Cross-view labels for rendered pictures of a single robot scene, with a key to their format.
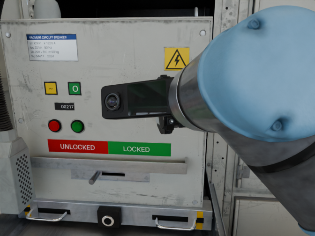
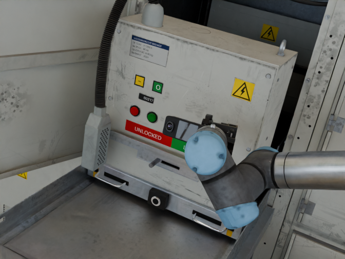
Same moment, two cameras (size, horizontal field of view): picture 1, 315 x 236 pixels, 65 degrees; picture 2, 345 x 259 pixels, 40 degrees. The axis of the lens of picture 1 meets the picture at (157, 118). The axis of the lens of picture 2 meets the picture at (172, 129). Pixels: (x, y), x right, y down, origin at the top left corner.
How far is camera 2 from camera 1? 75 cm
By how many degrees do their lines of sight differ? 18
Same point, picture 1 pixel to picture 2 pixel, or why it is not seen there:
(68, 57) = (158, 62)
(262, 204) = (319, 247)
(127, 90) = (178, 123)
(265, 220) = not seen: outside the picture
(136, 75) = (208, 92)
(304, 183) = (209, 190)
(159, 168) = not seen: hidden behind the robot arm
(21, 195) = (98, 158)
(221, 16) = (323, 41)
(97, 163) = (159, 152)
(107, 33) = (193, 53)
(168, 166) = not seen: hidden behind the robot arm
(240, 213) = (293, 249)
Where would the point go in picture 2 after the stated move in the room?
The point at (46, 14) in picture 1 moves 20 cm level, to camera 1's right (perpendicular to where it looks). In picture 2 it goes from (151, 20) to (218, 38)
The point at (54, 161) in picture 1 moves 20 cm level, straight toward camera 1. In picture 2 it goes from (127, 140) to (125, 174)
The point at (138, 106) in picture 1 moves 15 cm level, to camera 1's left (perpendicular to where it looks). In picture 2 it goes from (181, 134) to (121, 115)
